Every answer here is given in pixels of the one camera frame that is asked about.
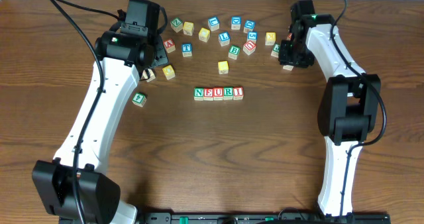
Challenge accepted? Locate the blue l block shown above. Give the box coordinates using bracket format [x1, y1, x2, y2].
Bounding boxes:
[219, 32, 231, 46]
[207, 17, 220, 31]

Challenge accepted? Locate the black cable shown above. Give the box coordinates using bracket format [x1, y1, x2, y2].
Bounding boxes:
[306, 0, 388, 218]
[45, 0, 168, 224]

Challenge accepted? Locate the yellow S block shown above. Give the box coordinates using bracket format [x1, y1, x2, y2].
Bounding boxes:
[218, 61, 229, 74]

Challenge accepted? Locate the plain picture block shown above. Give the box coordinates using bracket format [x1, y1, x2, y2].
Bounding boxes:
[140, 69, 156, 82]

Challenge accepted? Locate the red A block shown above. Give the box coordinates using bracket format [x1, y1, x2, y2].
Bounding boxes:
[163, 38, 176, 53]

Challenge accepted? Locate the green B block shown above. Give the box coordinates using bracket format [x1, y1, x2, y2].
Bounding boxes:
[228, 45, 240, 60]

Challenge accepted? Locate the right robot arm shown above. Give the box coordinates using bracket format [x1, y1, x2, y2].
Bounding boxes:
[278, 0, 384, 221]

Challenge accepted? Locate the yellow block top row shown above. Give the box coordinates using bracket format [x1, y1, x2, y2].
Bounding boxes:
[183, 21, 194, 36]

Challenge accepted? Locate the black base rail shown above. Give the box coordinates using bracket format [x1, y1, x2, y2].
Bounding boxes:
[135, 211, 391, 224]

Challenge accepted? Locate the green R block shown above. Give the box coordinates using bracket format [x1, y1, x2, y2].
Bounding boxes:
[223, 87, 234, 100]

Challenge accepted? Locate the blue D block tilted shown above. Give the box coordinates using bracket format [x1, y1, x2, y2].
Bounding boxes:
[243, 20, 256, 33]

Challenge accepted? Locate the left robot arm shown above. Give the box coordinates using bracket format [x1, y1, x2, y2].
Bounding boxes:
[32, 0, 168, 223]

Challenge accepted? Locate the red I block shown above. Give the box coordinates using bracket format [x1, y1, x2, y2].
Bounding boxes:
[233, 87, 244, 100]

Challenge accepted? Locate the blue L block top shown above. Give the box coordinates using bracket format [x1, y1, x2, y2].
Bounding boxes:
[207, 17, 220, 31]

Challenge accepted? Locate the green J block right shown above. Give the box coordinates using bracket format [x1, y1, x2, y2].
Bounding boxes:
[271, 43, 280, 58]

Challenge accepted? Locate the yellow block centre left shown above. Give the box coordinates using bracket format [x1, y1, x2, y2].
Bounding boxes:
[162, 65, 176, 80]

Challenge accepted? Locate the green N block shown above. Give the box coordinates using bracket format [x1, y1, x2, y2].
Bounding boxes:
[193, 87, 204, 101]

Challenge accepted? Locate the blue 5 block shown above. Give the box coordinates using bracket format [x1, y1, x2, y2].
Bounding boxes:
[246, 31, 258, 43]

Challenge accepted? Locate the yellow K block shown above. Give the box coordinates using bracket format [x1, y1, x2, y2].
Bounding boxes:
[265, 32, 276, 46]

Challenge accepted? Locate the blue T block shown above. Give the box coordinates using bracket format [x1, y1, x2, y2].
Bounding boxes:
[182, 43, 192, 57]

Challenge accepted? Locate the green Z block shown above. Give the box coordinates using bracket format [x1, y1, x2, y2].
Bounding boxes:
[170, 17, 184, 32]

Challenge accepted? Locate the left black cable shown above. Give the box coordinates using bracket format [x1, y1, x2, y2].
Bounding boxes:
[45, 0, 168, 224]

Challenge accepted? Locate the yellow Q block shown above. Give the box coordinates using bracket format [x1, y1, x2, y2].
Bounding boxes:
[199, 28, 211, 42]

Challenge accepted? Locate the red u block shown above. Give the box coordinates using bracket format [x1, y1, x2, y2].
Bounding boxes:
[213, 87, 223, 101]
[243, 40, 256, 56]

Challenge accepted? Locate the blue P block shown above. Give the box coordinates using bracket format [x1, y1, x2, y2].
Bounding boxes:
[283, 65, 293, 71]

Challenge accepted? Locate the right black cable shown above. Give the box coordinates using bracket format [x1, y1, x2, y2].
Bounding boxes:
[306, 0, 388, 218]

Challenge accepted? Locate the red E block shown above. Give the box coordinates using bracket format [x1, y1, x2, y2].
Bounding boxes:
[203, 87, 214, 101]

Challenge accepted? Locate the green 4 block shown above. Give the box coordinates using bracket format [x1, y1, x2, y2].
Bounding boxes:
[132, 92, 146, 107]

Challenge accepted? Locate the red U block tilted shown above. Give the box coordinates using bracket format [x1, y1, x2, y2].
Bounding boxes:
[243, 40, 256, 56]

